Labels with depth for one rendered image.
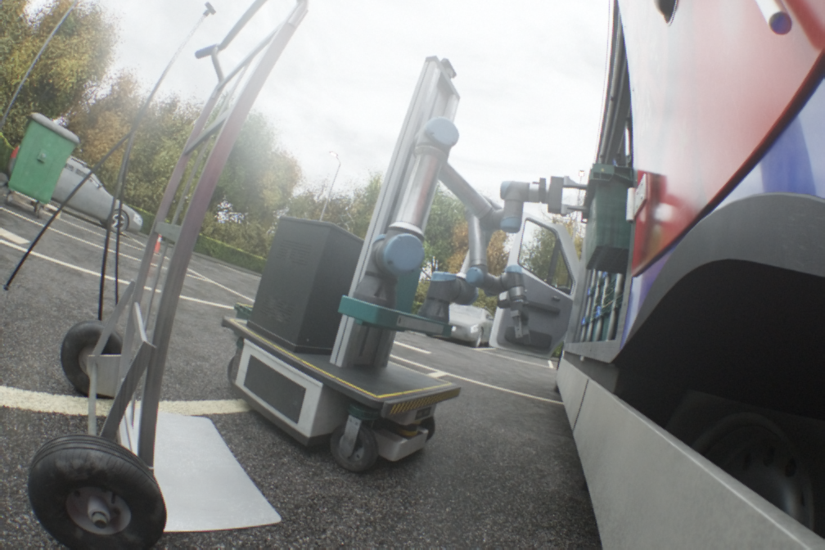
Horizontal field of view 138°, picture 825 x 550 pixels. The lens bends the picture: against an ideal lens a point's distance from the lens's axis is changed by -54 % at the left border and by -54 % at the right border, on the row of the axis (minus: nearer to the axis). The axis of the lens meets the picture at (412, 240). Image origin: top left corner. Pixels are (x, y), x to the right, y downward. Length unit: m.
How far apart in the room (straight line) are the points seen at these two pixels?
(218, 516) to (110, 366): 0.58
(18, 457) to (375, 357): 1.37
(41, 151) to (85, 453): 5.73
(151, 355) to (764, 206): 0.77
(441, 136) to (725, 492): 1.07
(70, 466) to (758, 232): 0.83
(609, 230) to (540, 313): 3.34
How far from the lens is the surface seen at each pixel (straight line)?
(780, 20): 0.31
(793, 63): 0.33
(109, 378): 1.24
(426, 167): 1.08
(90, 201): 10.75
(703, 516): 0.36
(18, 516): 0.84
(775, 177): 0.35
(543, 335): 4.32
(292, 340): 1.35
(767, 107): 0.36
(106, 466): 0.60
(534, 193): 1.25
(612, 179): 1.12
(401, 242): 0.97
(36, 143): 6.19
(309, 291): 1.32
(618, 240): 1.06
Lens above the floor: 0.60
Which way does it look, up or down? 12 degrees up
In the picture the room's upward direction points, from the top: 16 degrees clockwise
